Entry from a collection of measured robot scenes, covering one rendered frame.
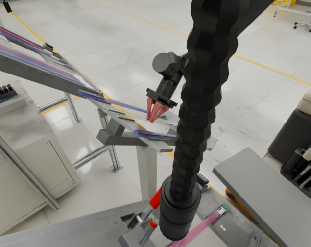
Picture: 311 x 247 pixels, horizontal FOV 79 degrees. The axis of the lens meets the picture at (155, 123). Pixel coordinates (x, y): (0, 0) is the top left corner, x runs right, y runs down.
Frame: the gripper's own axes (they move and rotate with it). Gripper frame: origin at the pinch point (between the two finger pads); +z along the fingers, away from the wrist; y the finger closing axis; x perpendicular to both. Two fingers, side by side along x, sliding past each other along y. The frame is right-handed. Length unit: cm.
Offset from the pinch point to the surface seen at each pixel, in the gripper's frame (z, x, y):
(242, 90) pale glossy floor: -59, 198, -19
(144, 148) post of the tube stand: 11.0, 4.2, 1.1
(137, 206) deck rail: 10.4, -25.4, 21.4
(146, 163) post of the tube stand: 17.1, 8.9, 2.5
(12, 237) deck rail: 9, -45, 20
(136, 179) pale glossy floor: 59, 72, -29
